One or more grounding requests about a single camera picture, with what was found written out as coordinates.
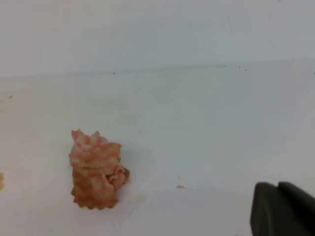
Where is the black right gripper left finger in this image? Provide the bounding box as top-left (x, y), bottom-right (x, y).
top-left (250, 182), bottom-right (293, 236)

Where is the pink striped stained rag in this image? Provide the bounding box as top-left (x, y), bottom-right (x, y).
top-left (68, 129), bottom-right (130, 210)

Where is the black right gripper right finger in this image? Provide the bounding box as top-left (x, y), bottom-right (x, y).
top-left (278, 181), bottom-right (315, 236)

